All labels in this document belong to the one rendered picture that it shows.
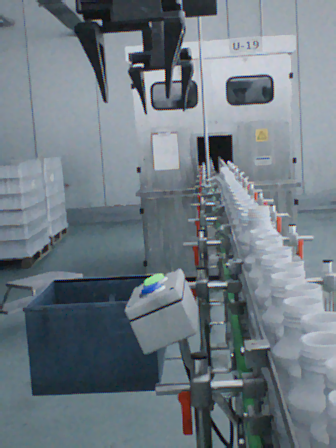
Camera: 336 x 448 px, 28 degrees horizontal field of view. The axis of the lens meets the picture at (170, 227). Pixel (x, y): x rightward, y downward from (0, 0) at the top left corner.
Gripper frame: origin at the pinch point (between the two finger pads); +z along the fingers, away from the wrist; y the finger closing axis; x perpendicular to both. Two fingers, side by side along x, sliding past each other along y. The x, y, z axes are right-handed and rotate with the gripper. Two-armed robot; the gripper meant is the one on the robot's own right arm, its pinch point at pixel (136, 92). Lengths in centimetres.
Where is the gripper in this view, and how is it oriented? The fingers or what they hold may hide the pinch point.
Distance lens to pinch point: 70.4
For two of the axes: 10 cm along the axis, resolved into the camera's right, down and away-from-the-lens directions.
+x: 0.4, -1.2, 9.9
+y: 10.0, -0.6, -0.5
